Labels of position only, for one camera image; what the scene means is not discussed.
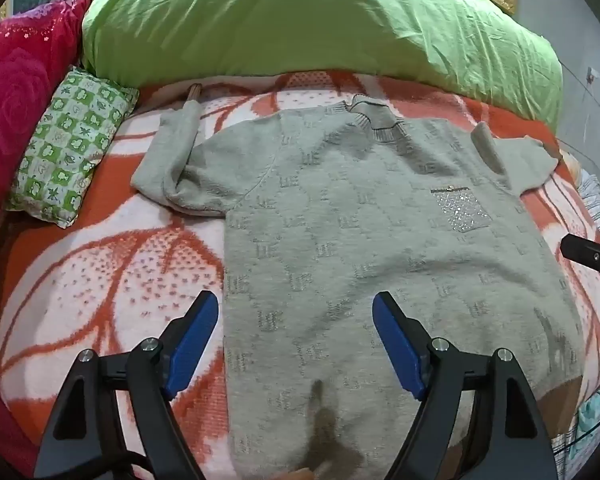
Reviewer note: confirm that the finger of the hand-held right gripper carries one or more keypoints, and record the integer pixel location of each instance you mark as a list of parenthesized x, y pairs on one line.
[(587, 255)]

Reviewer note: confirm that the red rose blanket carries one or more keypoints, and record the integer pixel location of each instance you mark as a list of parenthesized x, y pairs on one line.
[(15, 90)]

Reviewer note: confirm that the orange white floral blanket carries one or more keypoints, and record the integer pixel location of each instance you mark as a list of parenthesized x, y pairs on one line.
[(105, 270)]

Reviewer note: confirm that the green landscape wall picture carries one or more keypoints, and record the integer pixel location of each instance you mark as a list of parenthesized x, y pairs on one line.
[(35, 0)]

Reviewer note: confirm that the striped cloth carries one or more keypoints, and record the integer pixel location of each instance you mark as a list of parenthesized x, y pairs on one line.
[(597, 200)]

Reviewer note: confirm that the green quilt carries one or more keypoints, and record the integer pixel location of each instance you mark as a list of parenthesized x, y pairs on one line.
[(305, 25)]

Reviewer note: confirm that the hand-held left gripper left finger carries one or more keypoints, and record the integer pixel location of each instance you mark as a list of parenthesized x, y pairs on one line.
[(195, 340)]

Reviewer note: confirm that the grey knitted sweater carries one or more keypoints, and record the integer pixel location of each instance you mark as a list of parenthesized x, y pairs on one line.
[(355, 210)]

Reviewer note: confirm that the teal cloth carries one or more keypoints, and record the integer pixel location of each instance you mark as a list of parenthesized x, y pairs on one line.
[(587, 425)]

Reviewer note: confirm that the green white patterned pillow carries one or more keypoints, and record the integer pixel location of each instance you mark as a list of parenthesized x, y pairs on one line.
[(72, 150)]

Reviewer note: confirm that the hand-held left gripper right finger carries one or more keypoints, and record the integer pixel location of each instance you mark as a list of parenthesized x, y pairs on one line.
[(397, 345)]

